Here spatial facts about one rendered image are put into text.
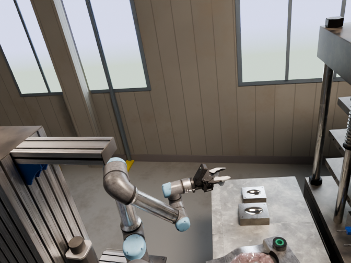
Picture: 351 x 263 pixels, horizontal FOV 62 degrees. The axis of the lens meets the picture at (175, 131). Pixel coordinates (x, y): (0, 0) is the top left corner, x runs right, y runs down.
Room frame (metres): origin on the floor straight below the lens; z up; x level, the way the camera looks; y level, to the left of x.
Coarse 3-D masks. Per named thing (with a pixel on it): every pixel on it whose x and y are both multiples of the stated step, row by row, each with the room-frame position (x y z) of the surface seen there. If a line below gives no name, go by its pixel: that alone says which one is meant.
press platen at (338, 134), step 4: (332, 132) 1.71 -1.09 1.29; (336, 132) 1.70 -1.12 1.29; (340, 132) 1.69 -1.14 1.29; (344, 132) 1.68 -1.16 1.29; (332, 136) 1.67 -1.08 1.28; (336, 136) 1.65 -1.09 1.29; (340, 136) 1.64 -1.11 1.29; (344, 136) 1.63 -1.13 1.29; (332, 140) 1.66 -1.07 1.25; (336, 140) 1.60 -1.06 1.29; (340, 140) 1.59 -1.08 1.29; (344, 140) 1.59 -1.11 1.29; (336, 144) 1.59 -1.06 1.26; (340, 144) 1.55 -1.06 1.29; (340, 148) 1.55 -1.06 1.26; (344, 148) 1.50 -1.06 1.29; (340, 152) 1.53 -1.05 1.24; (344, 152) 1.47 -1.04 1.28
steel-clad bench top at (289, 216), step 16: (224, 192) 1.82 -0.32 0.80; (240, 192) 1.79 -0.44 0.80; (272, 192) 1.73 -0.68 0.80; (288, 192) 1.70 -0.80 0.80; (224, 208) 1.64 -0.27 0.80; (272, 208) 1.56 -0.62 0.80; (288, 208) 1.54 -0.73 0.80; (304, 208) 1.51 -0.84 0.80; (224, 224) 1.48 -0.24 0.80; (272, 224) 1.42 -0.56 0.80; (288, 224) 1.39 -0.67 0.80; (304, 224) 1.37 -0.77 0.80; (224, 240) 1.35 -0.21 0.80; (240, 240) 1.33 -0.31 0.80; (256, 240) 1.31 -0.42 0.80; (288, 240) 1.27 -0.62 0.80; (304, 240) 1.25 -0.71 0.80; (320, 240) 1.23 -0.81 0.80; (304, 256) 1.14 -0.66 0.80; (320, 256) 1.12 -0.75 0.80
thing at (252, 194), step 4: (244, 188) 1.76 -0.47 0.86; (248, 188) 1.75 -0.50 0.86; (252, 188) 1.74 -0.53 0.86; (256, 188) 1.73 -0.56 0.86; (260, 188) 1.73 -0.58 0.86; (244, 192) 1.72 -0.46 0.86; (248, 192) 1.72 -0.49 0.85; (252, 192) 1.72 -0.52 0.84; (256, 192) 1.71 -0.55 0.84; (260, 192) 1.69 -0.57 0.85; (264, 192) 1.68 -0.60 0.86; (244, 196) 1.67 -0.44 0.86; (248, 196) 1.66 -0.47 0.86; (252, 196) 1.66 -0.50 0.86; (256, 196) 1.65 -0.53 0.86; (260, 196) 1.64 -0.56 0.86; (264, 196) 1.64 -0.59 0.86; (244, 200) 1.65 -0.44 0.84; (248, 200) 1.64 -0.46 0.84; (252, 200) 1.64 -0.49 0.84; (256, 200) 1.63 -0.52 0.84; (260, 200) 1.63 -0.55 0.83; (264, 200) 1.62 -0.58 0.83
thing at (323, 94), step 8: (328, 72) 1.75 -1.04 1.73; (328, 80) 1.75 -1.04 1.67; (328, 88) 1.75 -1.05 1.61; (328, 96) 1.75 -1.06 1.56; (320, 104) 1.78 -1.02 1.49; (328, 104) 1.75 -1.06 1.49; (320, 112) 1.77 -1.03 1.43; (328, 112) 1.76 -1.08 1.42; (320, 120) 1.76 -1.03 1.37; (320, 128) 1.76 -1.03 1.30; (320, 136) 1.75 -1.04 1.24; (320, 144) 1.75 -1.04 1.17; (320, 152) 1.75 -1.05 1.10; (320, 160) 1.75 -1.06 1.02; (320, 168) 1.75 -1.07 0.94; (312, 176) 1.78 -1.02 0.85; (320, 176) 1.78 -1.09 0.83; (312, 184) 1.75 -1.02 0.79; (320, 184) 1.74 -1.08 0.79
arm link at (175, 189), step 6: (180, 180) 1.22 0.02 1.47; (162, 186) 1.20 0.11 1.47; (168, 186) 1.19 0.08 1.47; (174, 186) 1.19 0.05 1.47; (180, 186) 1.19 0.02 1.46; (168, 192) 1.17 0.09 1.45; (174, 192) 1.17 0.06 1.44; (180, 192) 1.17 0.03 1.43; (168, 198) 1.19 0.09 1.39; (174, 198) 1.17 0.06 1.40
